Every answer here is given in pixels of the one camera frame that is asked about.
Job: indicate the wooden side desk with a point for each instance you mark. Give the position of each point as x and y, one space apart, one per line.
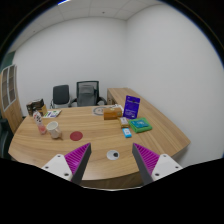
165 136

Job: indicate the small tan packet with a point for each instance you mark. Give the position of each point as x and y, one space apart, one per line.
123 122

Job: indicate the orange cardboard box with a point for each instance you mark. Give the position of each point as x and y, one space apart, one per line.
111 113

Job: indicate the white ceramic mug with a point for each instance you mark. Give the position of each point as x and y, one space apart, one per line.
54 130

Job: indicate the grey desk cable grommet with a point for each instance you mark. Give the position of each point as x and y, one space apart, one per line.
112 155

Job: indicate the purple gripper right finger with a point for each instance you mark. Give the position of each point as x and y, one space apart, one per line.
152 166

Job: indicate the round grey disc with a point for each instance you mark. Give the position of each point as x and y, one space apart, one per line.
98 111

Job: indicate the black chair at left edge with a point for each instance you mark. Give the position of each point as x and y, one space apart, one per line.
6 136

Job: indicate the clear bottle pink label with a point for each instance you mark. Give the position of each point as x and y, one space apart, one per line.
38 120

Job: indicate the grey mesh office chair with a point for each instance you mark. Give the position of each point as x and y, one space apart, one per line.
87 94

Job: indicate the dark brown box stack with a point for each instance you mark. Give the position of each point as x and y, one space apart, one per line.
38 105

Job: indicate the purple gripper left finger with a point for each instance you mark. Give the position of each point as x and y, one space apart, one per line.
71 166

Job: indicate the small blue box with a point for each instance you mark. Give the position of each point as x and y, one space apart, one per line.
127 132

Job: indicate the black office chair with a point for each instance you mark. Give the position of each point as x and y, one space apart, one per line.
61 96

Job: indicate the wooden glass-door cabinet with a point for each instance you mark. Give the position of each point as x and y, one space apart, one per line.
9 101

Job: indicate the red round coaster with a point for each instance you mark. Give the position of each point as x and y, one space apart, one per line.
76 136

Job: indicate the green flat box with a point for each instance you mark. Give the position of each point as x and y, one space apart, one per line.
140 125

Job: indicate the white green leaflet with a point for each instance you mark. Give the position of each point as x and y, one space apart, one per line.
52 114

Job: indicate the purple standing box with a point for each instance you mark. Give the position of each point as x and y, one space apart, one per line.
131 107

